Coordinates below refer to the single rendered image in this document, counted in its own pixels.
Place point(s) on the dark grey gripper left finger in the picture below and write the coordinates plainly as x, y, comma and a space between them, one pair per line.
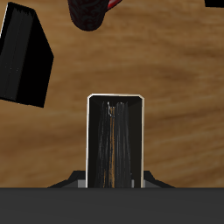
75, 180

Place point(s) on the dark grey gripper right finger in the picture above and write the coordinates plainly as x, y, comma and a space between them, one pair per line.
151, 180

